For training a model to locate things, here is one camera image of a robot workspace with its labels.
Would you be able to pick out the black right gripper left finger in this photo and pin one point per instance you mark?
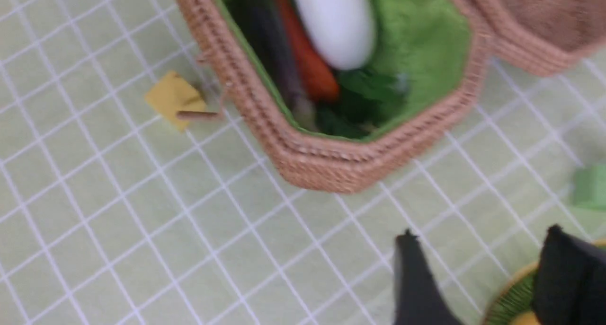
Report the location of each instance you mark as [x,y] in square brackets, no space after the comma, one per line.
[417,298]

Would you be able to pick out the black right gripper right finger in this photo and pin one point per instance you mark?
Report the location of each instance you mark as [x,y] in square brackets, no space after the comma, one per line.
[570,282]

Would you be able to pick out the orange carrot toy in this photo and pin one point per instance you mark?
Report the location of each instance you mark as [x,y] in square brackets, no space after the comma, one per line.
[318,80]

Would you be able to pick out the white radish toy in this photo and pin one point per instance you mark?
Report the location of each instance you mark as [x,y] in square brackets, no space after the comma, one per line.
[344,33]

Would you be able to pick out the purple eggplant toy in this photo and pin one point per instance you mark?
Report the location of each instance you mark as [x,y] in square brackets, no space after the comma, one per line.
[263,29]

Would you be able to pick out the green leaf-shaped glass plate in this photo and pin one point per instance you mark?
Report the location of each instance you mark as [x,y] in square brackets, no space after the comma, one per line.
[513,306]

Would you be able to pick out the green foam cube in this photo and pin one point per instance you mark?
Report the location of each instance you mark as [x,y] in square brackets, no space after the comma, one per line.
[589,188]

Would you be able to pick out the woven wicker basket lid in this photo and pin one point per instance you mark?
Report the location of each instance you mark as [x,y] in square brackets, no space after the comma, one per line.
[541,37]

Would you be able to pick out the woven wicker basket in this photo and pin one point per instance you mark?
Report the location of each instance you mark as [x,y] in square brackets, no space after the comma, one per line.
[309,160]

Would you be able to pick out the green checkered tablecloth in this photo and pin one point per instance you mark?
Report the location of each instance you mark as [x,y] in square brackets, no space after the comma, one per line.
[109,216]

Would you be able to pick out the yellow foam block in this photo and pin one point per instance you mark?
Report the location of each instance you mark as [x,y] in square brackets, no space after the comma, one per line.
[173,94]

